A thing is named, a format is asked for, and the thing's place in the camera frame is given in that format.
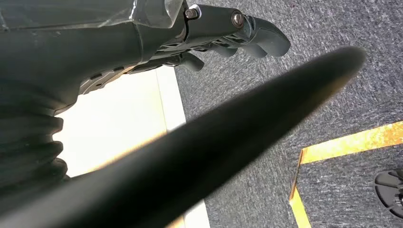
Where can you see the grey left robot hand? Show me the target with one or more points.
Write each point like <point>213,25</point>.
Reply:
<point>78,53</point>

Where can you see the white desk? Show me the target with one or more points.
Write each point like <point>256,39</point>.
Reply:
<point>119,119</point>

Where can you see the ribbed grey left arm sleeve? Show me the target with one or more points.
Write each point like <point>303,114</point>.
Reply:
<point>28,151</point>

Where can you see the yellow floor tape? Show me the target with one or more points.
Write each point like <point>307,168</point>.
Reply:
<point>346,144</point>

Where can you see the black chair base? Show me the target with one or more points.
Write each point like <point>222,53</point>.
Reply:
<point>388,188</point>

